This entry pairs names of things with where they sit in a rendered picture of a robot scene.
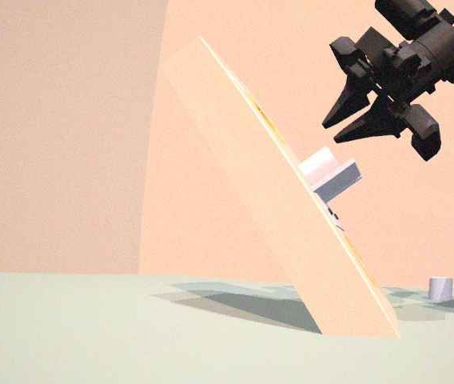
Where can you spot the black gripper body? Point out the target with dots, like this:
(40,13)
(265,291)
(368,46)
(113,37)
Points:
(425,129)

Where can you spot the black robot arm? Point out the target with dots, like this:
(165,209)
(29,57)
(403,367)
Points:
(415,20)

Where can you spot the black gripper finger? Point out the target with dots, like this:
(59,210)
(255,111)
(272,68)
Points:
(352,99)
(379,120)

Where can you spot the peach flat panel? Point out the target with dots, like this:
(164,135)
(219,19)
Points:
(320,259)

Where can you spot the light grey cylinder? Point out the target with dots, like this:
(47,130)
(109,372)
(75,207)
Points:
(440,288)

